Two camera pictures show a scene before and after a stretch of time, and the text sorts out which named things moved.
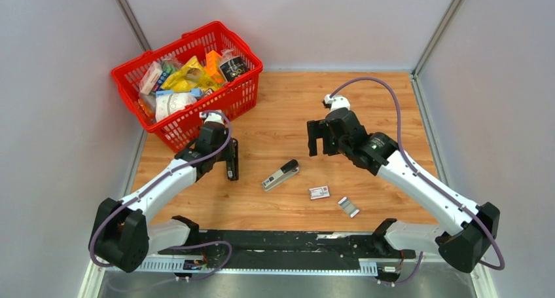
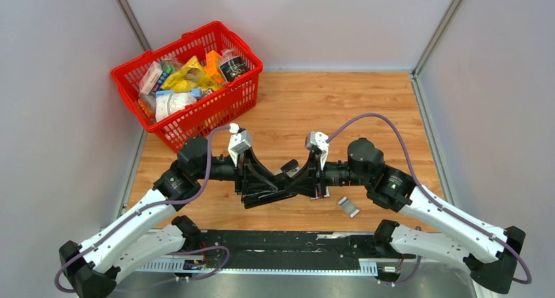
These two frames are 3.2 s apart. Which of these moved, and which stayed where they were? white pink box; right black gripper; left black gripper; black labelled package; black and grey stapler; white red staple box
Moved: right black gripper; left black gripper
Stayed: black and grey stapler; white pink box; white red staple box; black labelled package
